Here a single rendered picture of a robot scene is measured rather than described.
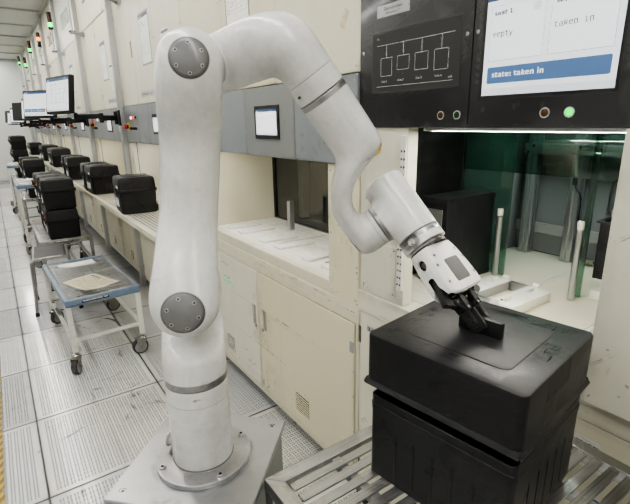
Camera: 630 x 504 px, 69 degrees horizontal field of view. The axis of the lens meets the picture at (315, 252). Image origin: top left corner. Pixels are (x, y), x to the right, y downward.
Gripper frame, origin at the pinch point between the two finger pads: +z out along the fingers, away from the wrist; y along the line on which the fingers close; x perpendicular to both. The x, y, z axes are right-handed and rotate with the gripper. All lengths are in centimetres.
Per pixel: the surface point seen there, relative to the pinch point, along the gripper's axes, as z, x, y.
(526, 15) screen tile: -45, -31, 30
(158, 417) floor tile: -40, 193, 4
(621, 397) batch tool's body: 25.5, -2.0, 21.0
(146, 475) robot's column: -7, 52, -46
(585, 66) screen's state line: -29, -33, 28
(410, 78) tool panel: -61, -2, 35
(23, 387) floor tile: -96, 250, -39
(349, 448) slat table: 8.9, 36.5, -12.0
